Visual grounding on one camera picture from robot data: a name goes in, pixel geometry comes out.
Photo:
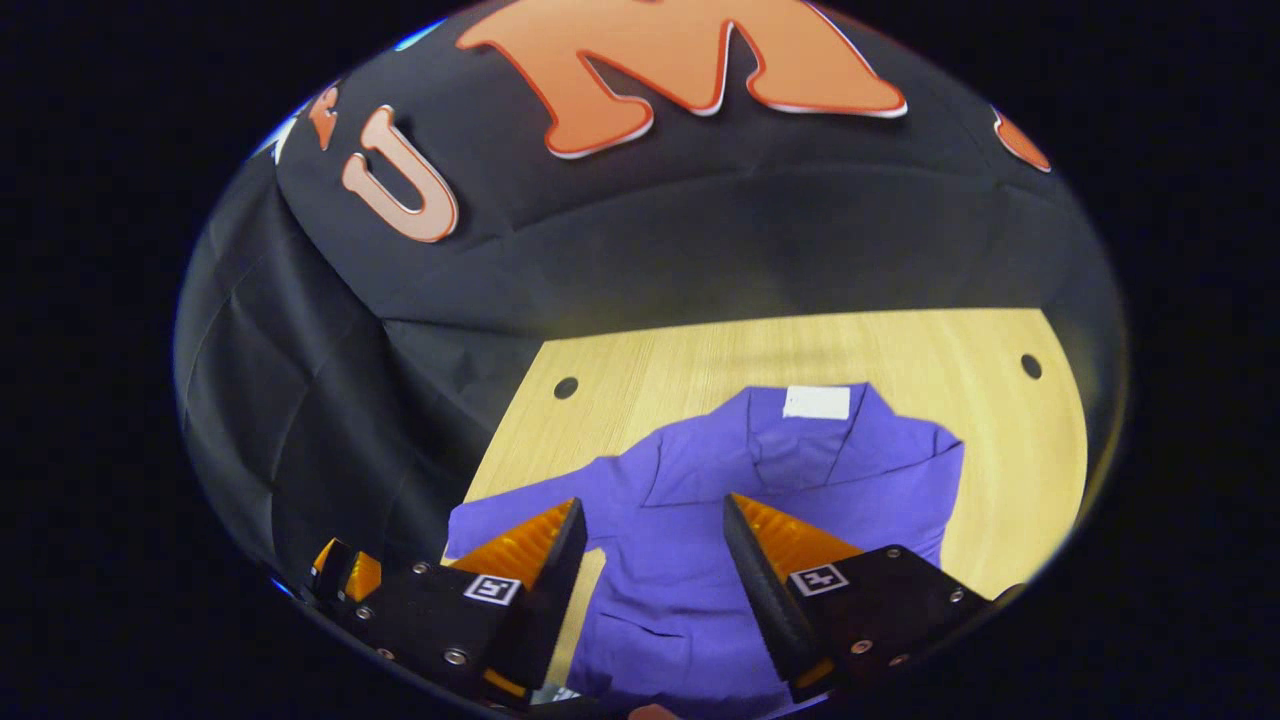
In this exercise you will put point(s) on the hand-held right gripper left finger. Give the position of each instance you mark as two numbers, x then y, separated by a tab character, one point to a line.
550	600

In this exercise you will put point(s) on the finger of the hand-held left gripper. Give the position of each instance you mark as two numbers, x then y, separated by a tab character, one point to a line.
360	578

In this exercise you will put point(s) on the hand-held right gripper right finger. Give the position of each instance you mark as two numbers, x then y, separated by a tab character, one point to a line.
765	600

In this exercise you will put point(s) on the purple shirt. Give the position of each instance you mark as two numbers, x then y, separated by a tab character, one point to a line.
690	600

